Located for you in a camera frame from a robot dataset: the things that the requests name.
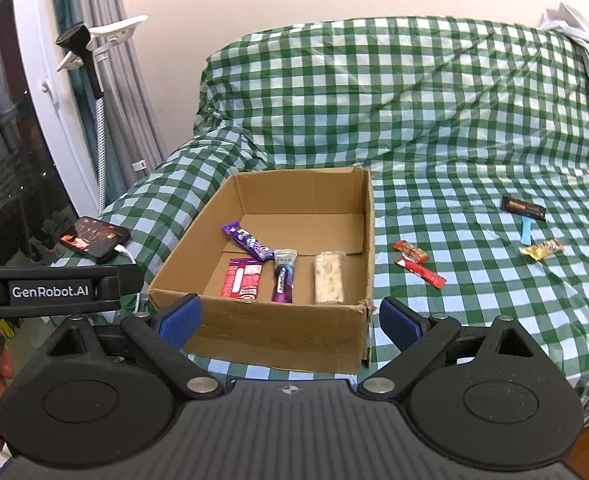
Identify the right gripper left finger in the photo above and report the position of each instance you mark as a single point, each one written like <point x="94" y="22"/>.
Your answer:
<point x="160" y="337"/>

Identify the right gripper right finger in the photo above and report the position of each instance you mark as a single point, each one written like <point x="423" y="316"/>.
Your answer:
<point x="422" y="343"/>

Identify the purple chocolate bar wrapper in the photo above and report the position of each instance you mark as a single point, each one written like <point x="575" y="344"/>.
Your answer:
<point x="247" y="242"/>

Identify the silver purple snack pouch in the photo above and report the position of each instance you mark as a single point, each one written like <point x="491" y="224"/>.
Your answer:
<point x="284" y="260"/>

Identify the red stick snack packet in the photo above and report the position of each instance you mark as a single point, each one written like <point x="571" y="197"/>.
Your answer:
<point x="418" y="269"/>

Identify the small red orange candy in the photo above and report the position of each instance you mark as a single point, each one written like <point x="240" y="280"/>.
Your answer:
<point x="411" y="251"/>

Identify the red white snack packet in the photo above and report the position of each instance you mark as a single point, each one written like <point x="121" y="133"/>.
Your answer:
<point x="242" y="279"/>

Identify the black smartphone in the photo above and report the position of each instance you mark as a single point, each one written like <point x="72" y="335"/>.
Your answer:
<point x="94" y="239"/>

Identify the beige rice cracker packet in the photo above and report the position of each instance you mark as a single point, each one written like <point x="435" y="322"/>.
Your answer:
<point x="328" y="270"/>

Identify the brown cardboard box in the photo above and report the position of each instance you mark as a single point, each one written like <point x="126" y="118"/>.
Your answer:
<point x="311" y="211"/>

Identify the yellow candy wrapper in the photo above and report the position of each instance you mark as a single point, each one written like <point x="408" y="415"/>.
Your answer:
<point x="542" y="250"/>

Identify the light blue stick packet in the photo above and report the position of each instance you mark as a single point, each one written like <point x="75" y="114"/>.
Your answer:
<point x="526" y="231"/>

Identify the black chocolate bar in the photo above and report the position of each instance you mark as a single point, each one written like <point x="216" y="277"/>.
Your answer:
<point x="523" y="208"/>

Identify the green white checkered cloth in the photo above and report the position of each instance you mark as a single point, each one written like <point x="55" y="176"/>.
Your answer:
<point x="448" y="116"/>

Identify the grey curtain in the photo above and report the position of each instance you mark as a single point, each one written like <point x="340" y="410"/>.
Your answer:
<point x="134" y="145"/>

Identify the white clip phone holder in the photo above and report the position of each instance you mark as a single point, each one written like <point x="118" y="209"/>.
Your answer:
<point x="84" y="46"/>

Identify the white door frame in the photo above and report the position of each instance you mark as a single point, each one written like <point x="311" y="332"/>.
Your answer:
<point x="54" y="103"/>

